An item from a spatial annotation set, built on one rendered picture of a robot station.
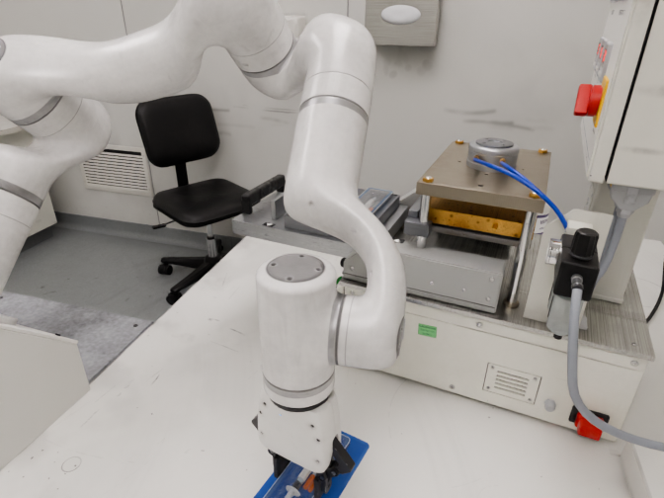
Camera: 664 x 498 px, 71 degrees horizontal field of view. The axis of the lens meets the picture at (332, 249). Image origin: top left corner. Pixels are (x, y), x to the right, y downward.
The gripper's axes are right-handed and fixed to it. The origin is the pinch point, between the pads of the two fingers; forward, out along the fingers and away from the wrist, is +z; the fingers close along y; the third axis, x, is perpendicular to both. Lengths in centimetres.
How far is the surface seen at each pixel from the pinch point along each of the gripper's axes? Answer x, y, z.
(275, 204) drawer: 32.8, -26.9, -21.8
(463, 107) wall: 187, -33, -16
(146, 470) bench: -8.8, -20.7, 3.5
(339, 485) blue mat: 3.0, 4.2, 3.4
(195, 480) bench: -6.5, -13.6, 3.5
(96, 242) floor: 122, -237, 79
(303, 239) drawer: 30.0, -18.7, -17.4
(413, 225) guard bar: 29.4, 2.2, -25.4
